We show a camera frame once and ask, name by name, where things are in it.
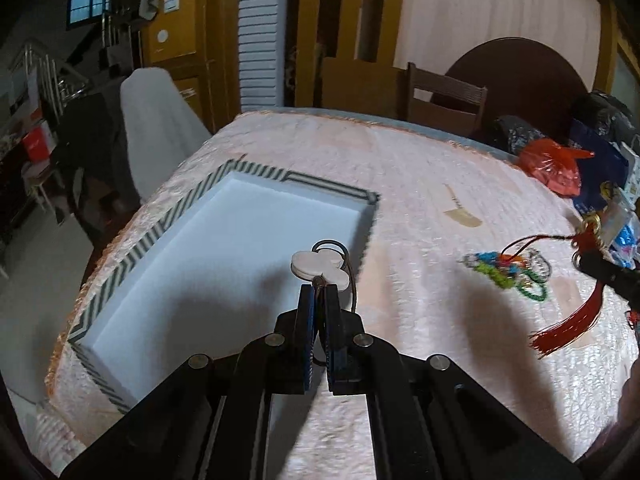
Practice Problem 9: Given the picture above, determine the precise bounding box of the brown wooden chair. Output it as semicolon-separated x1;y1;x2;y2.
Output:
404;62;488;138

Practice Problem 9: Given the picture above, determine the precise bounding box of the striped box with white lining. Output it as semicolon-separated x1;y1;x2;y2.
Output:
67;159;381;415

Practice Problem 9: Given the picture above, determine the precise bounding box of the tan tape patch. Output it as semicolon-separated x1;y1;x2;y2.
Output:
444;185;484;229

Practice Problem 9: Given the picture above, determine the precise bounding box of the multicoloured bead bracelet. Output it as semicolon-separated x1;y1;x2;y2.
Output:
480;251;531;273

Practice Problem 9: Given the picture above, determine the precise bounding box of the white louvered door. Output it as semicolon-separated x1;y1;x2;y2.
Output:
239;0;292;114

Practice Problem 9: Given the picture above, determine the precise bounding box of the large black plastic bag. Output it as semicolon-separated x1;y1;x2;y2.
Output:
570;91;640;161

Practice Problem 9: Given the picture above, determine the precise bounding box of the clear plastic packet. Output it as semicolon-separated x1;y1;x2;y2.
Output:
602;187;640;267

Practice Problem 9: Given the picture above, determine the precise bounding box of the blue shopping bag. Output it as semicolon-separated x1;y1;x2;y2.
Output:
570;119;632;216

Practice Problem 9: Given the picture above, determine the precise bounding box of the metal stair railing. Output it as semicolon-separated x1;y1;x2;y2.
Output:
10;42;68;117

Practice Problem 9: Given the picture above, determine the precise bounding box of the red tassel knot ornament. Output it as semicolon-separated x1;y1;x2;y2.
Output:
500;212;610;361

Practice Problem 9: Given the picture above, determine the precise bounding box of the dark round tabletop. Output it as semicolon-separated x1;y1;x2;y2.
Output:
442;37;594;137

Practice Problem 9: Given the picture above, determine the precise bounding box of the red plastic bag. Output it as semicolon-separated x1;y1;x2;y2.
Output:
517;139;596;197

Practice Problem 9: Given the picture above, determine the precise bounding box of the brown cardboard sheet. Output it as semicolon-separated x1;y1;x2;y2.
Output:
320;56;407;121

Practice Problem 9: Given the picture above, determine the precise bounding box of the white pendant cord necklace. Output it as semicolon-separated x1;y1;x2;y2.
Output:
291;239;360;317

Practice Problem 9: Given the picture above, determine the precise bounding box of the white covered chair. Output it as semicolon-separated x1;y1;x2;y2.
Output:
120;66;213;206

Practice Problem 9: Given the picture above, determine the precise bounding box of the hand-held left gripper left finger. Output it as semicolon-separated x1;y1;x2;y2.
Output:
60;284;321;480

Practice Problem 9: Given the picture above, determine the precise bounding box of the blue lit window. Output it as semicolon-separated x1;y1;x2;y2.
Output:
66;0;112;26

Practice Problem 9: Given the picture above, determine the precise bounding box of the red box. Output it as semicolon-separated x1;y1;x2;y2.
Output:
22;127;52;162

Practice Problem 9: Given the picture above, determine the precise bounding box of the clear bead bracelet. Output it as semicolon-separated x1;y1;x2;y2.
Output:
524;249;554;282

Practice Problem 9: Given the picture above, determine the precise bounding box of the yellow wooden door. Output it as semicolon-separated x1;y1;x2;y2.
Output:
140;0;241;131

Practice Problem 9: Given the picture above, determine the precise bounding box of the dark cloth covered chair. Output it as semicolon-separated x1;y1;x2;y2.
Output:
54;89;132;243

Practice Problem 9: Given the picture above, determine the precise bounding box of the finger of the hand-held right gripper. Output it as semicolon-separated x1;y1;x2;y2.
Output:
574;250;640;303

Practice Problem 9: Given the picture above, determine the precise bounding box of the pink textured tablecloth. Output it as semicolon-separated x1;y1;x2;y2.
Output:
45;107;640;476

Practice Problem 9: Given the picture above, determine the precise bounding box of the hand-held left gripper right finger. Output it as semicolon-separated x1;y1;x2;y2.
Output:
324;284;586;480

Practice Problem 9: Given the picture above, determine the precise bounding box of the small black plastic bag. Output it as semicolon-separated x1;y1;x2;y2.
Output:
492;115;551;155

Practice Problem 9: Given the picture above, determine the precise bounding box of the green bead bracelet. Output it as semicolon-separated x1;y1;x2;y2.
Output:
515;277;549;304

